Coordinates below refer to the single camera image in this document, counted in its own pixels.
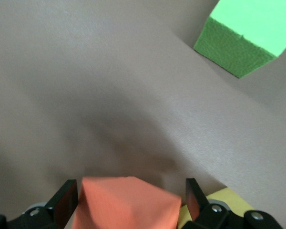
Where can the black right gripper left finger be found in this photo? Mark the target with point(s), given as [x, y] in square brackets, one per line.
[64, 198]

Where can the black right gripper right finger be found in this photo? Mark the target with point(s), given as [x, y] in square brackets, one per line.
[194, 198]

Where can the orange foam cube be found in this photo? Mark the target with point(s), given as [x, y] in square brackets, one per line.
[128, 205]

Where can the yellow foam cube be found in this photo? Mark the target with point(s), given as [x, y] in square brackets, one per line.
[231, 200]

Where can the green foam cube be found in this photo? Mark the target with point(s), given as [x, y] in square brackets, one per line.
[240, 35]

